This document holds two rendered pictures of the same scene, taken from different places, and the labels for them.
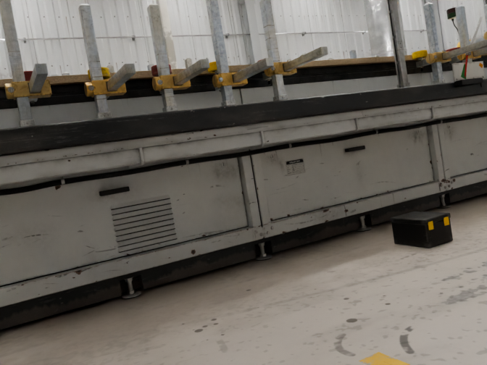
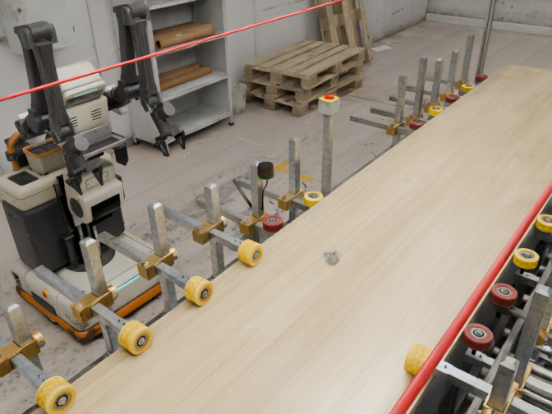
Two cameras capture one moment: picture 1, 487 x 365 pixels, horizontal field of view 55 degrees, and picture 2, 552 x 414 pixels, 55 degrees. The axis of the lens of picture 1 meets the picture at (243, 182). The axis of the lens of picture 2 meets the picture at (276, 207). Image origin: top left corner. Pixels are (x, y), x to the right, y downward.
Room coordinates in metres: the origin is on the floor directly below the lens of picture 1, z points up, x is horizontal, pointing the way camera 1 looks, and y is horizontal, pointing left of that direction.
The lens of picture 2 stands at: (4.32, -1.99, 2.02)
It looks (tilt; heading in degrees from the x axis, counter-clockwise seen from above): 31 degrees down; 156
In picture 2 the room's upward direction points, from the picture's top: 1 degrees counter-clockwise
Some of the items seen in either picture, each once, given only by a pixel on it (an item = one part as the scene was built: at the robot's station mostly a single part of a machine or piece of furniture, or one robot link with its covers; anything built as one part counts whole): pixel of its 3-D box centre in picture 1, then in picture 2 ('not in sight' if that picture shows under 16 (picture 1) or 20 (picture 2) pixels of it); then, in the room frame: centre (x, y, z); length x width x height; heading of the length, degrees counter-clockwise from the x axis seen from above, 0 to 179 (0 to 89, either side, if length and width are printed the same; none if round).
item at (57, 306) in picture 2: not in sight; (93, 273); (1.73, -1.99, 0.16); 0.67 x 0.64 x 0.25; 27
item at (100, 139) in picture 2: not in sight; (94, 153); (1.98, -1.86, 0.99); 0.28 x 0.16 x 0.22; 117
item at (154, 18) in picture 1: (163, 68); (434, 96); (1.80, 0.23, 0.87); 0.04 x 0.04 x 0.48; 28
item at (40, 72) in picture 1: (35, 85); (451, 82); (1.53, 0.60, 0.82); 0.43 x 0.03 x 0.04; 28
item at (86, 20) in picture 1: (96, 72); (450, 86); (1.68, 0.45, 0.87); 0.04 x 0.04 x 0.48; 28
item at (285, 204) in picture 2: (438, 57); (291, 198); (2.51, -1.12, 0.84); 0.14 x 0.06 x 0.05; 118
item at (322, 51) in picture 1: (292, 65); (384, 126); (1.99, -0.28, 0.83); 0.43 x 0.03 x 0.04; 28
